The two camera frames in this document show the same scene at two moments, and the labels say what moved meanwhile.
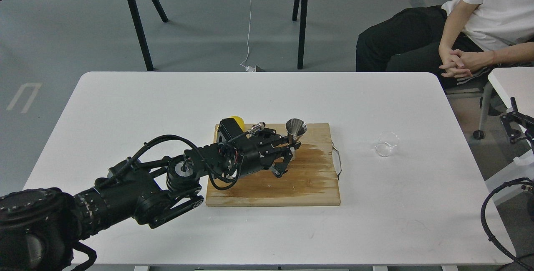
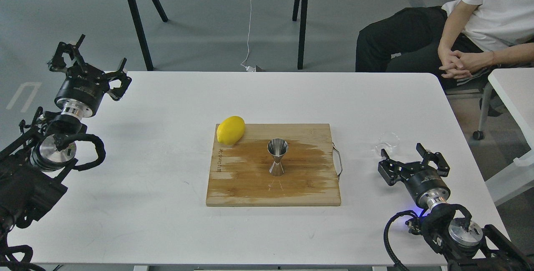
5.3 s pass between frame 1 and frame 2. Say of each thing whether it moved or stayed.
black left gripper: moved
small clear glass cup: stayed
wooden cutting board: stayed
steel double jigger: moved
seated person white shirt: stayed
